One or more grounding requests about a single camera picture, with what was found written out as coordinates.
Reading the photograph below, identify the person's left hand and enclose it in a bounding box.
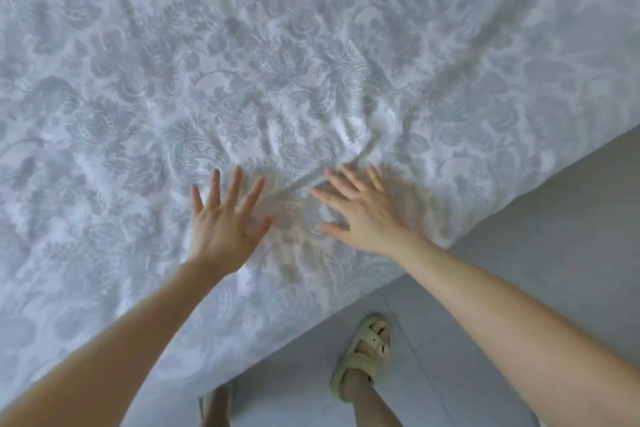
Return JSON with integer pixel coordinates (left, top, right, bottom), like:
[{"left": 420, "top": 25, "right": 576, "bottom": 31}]
[{"left": 189, "top": 165, "right": 275, "bottom": 276}]

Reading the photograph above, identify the person's right hand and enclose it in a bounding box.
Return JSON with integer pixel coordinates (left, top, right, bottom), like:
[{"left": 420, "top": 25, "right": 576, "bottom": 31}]
[{"left": 311, "top": 164, "right": 423, "bottom": 260}]

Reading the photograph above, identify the white floral bed sheet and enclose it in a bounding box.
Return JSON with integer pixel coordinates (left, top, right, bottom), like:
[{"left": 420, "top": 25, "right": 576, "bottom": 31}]
[{"left": 0, "top": 0, "right": 640, "bottom": 427}]

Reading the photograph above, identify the person's left forearm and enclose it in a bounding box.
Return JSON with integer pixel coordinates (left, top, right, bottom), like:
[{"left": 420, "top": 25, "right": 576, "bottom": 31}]
[{"left": 0, "top": 256, "right": 236, "bottom": 427}]

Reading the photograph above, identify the person's right forearm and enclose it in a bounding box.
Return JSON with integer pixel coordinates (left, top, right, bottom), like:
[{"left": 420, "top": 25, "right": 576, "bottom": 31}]
[{"left": 395, "top": 234, "right": 640, "bottom": 427}]

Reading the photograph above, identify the person's right beige sandal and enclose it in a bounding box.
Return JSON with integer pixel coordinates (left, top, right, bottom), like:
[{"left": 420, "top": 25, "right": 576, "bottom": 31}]
[{"left": 329, "top": 314, "right": 393, "bottom": 404}]

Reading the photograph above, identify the person's beige sandal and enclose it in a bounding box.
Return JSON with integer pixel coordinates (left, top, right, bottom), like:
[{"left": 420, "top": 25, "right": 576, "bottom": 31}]
[
  {"left": 329, "top": 314, "right": 393, "bottom": 404},
  {"left": 198, "top": 384, "right": 235, "bottom": 427}
]

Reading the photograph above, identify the person's left beige sandal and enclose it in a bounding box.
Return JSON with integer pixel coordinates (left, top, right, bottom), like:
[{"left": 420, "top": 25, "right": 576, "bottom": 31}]
[{"left": 198, "top": 384, "right": 235, "bottom": 427}]

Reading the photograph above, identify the person's left leg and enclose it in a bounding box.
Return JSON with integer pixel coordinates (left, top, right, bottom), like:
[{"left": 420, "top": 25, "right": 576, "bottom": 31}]
[{"left": 203, "top": 386, "right": 232, "bottom": 427}]

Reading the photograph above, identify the person's leg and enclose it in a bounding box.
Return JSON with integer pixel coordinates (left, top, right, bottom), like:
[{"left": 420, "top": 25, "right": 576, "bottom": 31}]
[
  {"left": 345, "top": 371, "right": 403, "bottom": 427},
  {"left": 203, "top": 386, "right": 232, "bottom": 427}
]

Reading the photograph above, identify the person's right leg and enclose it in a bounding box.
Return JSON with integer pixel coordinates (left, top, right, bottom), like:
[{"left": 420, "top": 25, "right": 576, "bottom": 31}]
[{"left": 345, "top": 371, "right": 403, "bottom": 427}]

